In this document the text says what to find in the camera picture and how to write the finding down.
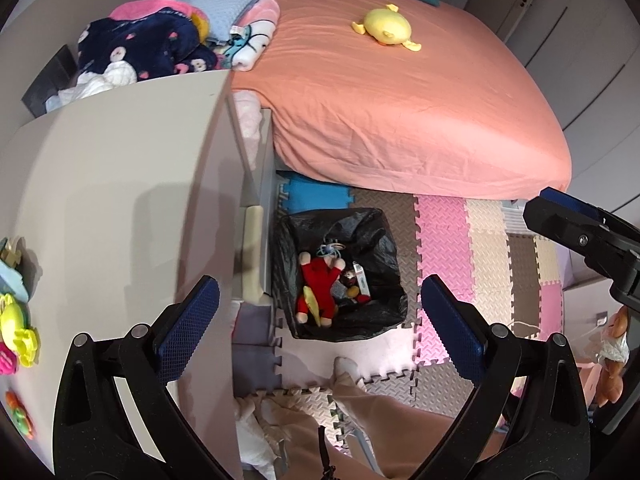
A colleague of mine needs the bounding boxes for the black strap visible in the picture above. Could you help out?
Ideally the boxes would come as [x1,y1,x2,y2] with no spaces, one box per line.
[317,425,337,480]

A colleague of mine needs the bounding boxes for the green and orange teether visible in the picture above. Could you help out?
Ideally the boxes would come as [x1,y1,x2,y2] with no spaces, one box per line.
[5,390,38,441]

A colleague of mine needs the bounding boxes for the pink bed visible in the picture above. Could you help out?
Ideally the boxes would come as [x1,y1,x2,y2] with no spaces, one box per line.
[230,0,573,201]

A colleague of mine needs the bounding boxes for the light blue plastic toy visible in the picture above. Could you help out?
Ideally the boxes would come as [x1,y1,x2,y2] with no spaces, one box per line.
[0,259,31,306]

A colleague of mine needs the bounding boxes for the pink plush cloth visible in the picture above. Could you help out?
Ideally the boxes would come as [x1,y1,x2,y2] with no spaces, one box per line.
[110,0,201,23]

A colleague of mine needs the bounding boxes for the brown doll in white dress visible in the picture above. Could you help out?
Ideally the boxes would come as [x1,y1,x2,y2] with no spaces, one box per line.
[595,305,632,406]

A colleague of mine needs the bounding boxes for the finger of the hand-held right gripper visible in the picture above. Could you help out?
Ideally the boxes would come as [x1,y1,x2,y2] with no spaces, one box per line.
[522,197,640,316]
[540,186,640,256]

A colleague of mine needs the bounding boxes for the light blue knitted blanket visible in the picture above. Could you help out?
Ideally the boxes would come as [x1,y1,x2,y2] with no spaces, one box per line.
[175,0,263,43]

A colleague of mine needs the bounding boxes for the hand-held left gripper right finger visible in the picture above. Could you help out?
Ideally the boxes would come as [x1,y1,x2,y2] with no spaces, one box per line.
[412,274,591,480]

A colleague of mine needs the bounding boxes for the white and red box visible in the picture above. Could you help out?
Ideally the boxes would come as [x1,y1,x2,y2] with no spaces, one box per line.
[351,261,372,304]

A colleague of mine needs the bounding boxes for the red plush monkey toy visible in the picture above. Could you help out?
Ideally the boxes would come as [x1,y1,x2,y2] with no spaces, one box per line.
[296,251,347,328]

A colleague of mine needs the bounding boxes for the foam floor mat tiles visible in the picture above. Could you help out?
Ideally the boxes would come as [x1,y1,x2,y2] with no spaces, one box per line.
[232,170,576,441]

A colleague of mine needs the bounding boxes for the bin with black bag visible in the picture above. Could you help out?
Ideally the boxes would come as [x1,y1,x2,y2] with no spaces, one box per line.
[271,207,408,343]

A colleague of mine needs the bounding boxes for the yellow duck plush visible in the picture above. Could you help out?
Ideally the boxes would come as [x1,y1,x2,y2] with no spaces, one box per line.
[351,4,422,52]

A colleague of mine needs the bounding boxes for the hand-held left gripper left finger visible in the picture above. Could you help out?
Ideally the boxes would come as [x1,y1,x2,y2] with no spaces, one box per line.
[52,275,236,480]

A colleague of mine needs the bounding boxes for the coloured ring rattle ball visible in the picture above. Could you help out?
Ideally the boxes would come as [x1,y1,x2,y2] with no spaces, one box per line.
[316,241,348,261]

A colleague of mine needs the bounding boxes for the pink and white folded cloth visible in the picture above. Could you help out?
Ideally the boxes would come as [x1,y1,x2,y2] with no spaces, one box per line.
[232,0,281,73]

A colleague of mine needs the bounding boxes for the pink plastic toy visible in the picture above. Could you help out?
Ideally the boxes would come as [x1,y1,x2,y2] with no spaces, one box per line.
[0,345,21,376]

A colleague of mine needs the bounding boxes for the yellow plastic toy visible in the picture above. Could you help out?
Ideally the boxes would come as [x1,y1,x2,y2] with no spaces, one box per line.
[0,237,23,265]
[0,292,40,368]

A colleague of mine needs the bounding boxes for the white wardrobe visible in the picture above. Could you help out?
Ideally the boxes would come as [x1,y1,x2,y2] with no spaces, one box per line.
[460,0,640,211]

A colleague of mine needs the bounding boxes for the dark wall panel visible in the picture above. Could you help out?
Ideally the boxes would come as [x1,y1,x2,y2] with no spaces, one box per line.
[22,45,81,118]

